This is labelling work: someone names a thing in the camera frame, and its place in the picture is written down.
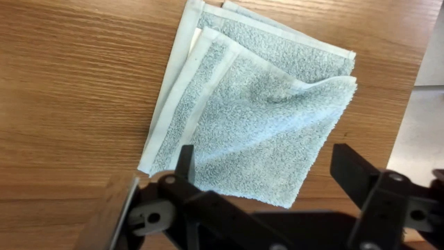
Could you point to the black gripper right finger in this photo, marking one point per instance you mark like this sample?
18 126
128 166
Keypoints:
354 178

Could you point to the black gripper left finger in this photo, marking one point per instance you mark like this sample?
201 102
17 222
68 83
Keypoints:
186 167

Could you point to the blue terry towel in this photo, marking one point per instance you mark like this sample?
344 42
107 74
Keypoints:
258 120

